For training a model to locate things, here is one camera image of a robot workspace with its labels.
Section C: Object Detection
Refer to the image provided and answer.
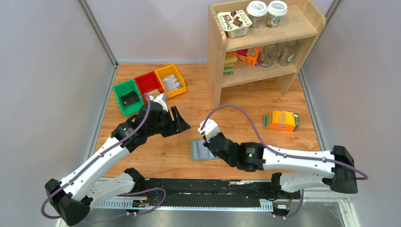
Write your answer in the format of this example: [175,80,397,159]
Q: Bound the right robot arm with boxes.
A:
[201,132,358,198]

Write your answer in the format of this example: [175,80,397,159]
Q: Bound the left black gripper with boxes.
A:
[147,105,191,138]

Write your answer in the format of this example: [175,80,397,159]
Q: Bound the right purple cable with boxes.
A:
[200,104,369,219]

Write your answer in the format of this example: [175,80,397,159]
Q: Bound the aluminium frame rail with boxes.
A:
[56,176,361,227]

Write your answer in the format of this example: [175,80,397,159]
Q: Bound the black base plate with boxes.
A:
[132,178,301,208]

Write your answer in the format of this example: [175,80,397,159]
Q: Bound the wooden shelf unit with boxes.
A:
[207,0,326,106]

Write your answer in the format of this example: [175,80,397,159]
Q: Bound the yellow green sponge stack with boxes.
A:
[223,51,237,75]

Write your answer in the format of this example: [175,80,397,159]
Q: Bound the card in red bin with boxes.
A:
[148,89,162,98]

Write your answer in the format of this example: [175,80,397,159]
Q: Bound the right white paper cup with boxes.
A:
[266,0,288,28]

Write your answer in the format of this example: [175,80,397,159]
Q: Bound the green card holder wallet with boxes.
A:
[190,140,218,161]

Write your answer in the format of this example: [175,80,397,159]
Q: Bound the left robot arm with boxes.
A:
[43,101,191,227]

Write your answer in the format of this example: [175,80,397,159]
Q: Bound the left white paper cup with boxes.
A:
[246,0,267,28]

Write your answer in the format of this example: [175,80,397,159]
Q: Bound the Chobani yogurt tub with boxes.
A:
[217,10,252,39]

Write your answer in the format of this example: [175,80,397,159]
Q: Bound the right clear glass jar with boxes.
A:
[277,40,298,66]

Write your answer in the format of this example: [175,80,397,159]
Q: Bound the white paper cup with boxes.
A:
[266,0,288,28]
[246,0,267,28]

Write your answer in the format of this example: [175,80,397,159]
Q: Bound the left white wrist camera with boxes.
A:
[147,93,169,112]

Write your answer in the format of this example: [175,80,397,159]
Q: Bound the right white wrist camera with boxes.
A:
[197,119,221,142]

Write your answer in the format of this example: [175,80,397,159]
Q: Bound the left clear glass jar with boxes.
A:
[259,44,279,68]

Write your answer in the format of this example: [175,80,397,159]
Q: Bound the yellow plastic bin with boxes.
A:
[154,64,187,98]

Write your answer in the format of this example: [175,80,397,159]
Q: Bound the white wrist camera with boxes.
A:
[147,93,169,112]
[197,119,221,142]

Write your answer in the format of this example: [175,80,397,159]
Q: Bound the black card in green bin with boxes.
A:
[121,90,139,107]

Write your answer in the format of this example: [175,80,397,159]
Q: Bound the red plastic bin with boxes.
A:
[134,71,166,103]

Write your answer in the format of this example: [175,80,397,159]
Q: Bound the card in yellow bin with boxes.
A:
[162,74,182,93]

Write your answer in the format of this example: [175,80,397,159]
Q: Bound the green plastic bin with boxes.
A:
[113,79,145,117]

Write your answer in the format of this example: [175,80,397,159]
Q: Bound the orange box on shelf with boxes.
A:
[235,46,262,66]

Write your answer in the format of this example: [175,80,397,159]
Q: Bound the orange snack box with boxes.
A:
[262,110,300,132]

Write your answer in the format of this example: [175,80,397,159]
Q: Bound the clear glass jar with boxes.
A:
[277,40,298,66]
[259,44,279,68]

